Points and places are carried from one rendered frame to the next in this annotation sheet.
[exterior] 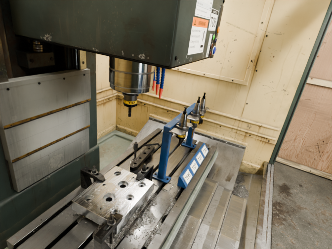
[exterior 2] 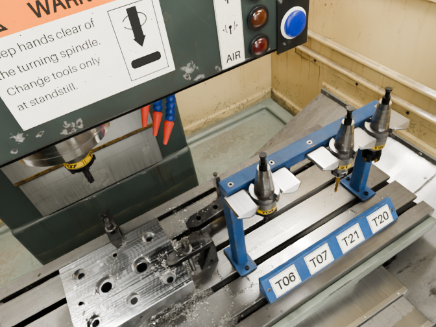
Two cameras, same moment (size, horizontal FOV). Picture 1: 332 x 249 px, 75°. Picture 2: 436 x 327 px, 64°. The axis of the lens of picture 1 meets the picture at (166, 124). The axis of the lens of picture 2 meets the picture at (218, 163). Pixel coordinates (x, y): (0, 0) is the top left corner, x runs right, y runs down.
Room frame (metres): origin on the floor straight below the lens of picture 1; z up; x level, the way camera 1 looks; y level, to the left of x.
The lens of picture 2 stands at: (0.62, -0.34, 1.79)
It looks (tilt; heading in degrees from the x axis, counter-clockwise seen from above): 45 degrees down; 44
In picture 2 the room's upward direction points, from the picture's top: 10 degrees counter-clockwise
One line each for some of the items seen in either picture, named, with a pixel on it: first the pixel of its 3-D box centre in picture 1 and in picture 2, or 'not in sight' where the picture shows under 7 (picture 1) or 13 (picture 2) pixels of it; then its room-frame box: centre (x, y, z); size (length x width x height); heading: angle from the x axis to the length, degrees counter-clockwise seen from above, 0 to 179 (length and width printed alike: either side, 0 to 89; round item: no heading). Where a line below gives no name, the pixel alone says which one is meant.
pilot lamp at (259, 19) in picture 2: not in sight; (258, 18); (0.93, -0.14, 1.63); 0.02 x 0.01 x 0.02; 157
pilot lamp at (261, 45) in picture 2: not in sight; (259, 46); (0.93, -0.14, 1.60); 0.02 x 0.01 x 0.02; 157
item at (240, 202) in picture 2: (178, 131); (242, 205); (0.96, -0.06, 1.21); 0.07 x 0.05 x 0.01; 67
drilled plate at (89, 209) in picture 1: (116, 194); (126, 279); (0.75, 0.18, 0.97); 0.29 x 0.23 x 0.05; 157
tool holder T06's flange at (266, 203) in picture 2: (182, 127); (264, 193); (1.01, -0.08, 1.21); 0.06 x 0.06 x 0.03
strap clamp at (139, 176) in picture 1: (144, 175); (191, 254); (0.89, 0.08, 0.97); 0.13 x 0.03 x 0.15; 157
